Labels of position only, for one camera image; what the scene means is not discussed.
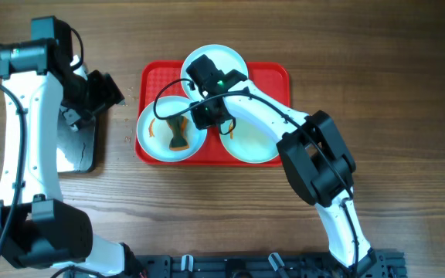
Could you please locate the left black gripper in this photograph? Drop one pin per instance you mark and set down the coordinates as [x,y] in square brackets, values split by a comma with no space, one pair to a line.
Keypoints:
[108,92]

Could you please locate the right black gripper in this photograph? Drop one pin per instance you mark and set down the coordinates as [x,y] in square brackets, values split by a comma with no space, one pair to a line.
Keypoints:
[200,121]

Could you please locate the green orange sponge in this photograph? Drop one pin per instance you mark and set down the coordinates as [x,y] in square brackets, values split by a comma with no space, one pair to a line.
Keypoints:
[178,125]

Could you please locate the white plate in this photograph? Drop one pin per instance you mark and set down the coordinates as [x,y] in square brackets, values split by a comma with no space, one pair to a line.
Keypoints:
[247,143]
[226,58]
[155,135]

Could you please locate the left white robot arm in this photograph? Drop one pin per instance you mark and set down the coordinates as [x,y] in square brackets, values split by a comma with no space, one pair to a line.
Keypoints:
[43,81]

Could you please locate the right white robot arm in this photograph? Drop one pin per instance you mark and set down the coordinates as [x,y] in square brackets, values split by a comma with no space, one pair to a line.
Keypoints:
[316,161]

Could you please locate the black metal tray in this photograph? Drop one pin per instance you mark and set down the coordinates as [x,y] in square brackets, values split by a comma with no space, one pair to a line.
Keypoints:
[76,150]

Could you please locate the red plastic tray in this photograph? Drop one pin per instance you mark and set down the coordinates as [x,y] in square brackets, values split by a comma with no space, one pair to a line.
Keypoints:
[270,77]

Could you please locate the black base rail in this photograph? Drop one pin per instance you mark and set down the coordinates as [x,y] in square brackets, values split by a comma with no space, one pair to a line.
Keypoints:
[384,263]

